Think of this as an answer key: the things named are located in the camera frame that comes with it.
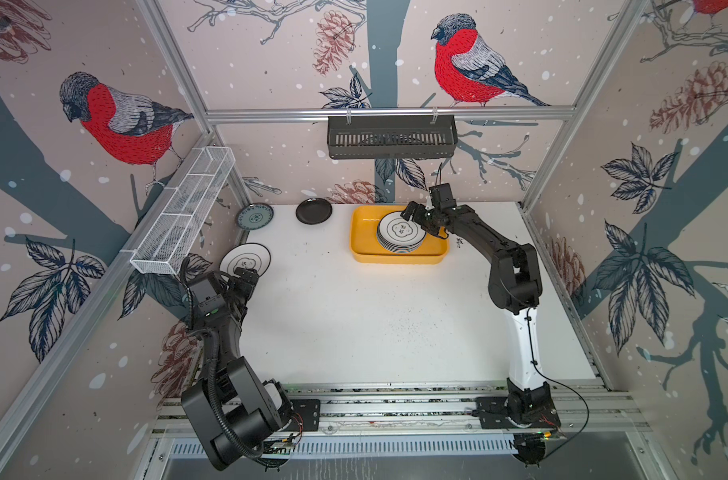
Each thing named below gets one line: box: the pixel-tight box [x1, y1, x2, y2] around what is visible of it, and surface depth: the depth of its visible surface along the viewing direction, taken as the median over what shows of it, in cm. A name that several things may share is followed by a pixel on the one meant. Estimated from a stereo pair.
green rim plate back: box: [376, 234, 426, 254], surface depth 108 cm
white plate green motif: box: [219, 242, 272, 277], surface depth 108 cm
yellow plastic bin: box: [350, 205, 449, 265], surface depth 108 cm
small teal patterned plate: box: [236, 202, 274, 231], surface depth 121 cm
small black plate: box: [295, 197, 333, 225], surface depth 122 cm
